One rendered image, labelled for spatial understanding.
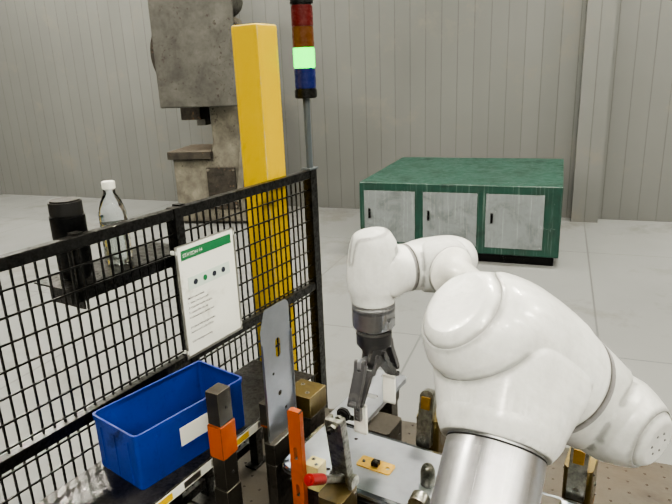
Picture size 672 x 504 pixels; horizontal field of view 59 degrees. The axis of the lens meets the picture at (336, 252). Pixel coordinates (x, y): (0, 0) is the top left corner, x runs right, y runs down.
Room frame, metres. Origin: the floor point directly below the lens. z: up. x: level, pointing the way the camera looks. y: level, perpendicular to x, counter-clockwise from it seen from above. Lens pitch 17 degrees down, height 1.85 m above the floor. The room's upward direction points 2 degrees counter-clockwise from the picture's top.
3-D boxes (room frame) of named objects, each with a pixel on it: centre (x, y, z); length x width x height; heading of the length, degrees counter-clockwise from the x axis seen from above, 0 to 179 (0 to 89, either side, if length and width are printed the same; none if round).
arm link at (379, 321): (1.15, -0.07, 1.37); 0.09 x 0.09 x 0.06
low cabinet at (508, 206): (6.55, -1.50, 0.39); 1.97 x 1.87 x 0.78; 69
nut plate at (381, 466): (1.15, -0.07, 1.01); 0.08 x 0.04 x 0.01; 59
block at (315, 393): (1.40, 0.10, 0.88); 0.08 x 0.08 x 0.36; 59
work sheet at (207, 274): (1.52, 0.35, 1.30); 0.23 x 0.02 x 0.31; 149
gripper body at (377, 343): (1.15, -0.07, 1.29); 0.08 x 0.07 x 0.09; 148
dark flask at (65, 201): (1.30, 0.59, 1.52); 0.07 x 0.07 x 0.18
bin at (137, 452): (1.22, 0.39, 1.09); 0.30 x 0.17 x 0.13; 141
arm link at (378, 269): (1.16, -0.09, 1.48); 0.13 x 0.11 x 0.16; 114
